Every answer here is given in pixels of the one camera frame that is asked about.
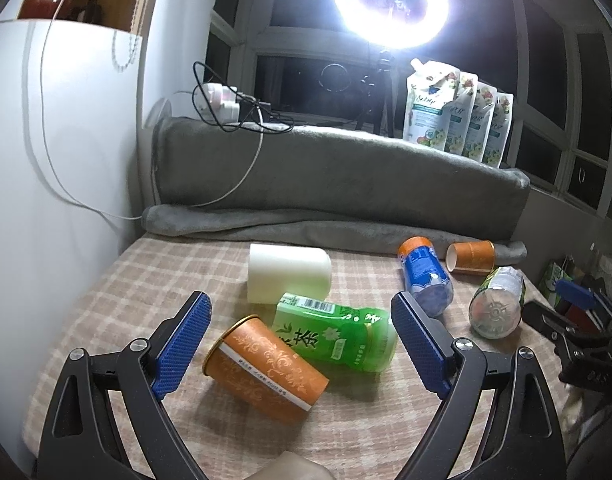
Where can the black tripod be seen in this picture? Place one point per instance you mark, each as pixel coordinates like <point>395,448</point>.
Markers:
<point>378,103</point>

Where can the green paper shopping bag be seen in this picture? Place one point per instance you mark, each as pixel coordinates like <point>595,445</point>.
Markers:
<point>554,271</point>

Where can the blue water bottle orange cap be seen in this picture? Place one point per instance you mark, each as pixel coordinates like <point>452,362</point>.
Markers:
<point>425,278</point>

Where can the green tea bottle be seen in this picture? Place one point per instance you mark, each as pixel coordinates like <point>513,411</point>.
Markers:
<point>363,339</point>

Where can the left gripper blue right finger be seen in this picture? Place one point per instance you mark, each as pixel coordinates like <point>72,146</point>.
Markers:
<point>521,439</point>

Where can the orange patterned paper cup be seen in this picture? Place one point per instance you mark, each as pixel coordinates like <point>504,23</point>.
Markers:
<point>253,364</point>

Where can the white power strip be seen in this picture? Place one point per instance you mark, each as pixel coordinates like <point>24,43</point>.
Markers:
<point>217,103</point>

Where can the grey folded blanket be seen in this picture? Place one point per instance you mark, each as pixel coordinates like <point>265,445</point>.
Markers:
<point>328,188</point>

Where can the small orange paper cup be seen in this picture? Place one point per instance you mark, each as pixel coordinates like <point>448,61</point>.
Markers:
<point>472,258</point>

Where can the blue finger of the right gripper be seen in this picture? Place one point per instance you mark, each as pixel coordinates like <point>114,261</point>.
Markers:
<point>582,297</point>

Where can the plaid beige table cloth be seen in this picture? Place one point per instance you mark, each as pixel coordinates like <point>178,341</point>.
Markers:
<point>364,426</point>

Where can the clear bottle green label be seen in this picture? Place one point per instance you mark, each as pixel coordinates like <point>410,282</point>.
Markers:
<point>496,308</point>

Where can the bright ring light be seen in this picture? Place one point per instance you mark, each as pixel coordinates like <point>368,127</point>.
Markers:
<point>394,24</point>

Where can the white cylindrical cup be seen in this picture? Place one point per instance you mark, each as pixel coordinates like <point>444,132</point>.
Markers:
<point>276,269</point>

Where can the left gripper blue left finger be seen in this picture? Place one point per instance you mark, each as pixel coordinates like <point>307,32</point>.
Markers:
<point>81,439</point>

